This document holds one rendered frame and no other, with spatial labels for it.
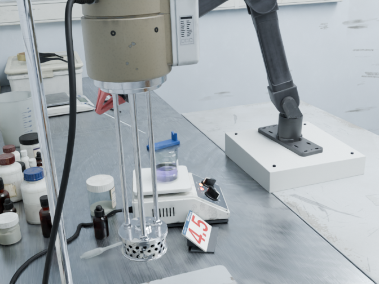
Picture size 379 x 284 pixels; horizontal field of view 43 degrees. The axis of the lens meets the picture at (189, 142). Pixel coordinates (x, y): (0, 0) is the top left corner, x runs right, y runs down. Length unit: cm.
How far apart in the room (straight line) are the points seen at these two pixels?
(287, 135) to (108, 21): 81
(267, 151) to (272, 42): 27
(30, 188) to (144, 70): 57
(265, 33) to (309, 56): 173
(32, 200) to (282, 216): 53
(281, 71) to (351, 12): 184
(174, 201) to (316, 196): 35
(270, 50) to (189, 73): 143
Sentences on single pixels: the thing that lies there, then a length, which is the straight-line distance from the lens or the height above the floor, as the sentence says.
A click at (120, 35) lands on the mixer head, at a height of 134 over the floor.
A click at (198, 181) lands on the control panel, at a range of 107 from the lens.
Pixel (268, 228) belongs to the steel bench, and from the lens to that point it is 100.
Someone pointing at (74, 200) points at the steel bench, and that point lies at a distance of 116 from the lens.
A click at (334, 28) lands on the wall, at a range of 297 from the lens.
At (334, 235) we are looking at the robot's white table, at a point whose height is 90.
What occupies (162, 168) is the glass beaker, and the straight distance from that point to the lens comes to 98.
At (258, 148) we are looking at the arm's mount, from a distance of 124.
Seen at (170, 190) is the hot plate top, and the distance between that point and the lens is 97.
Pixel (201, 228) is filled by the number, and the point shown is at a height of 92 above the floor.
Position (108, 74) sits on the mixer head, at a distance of 55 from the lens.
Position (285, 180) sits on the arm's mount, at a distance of 115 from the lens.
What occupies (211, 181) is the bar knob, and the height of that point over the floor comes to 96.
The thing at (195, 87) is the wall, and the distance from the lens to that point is 262.
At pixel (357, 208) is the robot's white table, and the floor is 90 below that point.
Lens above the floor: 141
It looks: 21 degrees down
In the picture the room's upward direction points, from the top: 2 degrees counter-clockwise
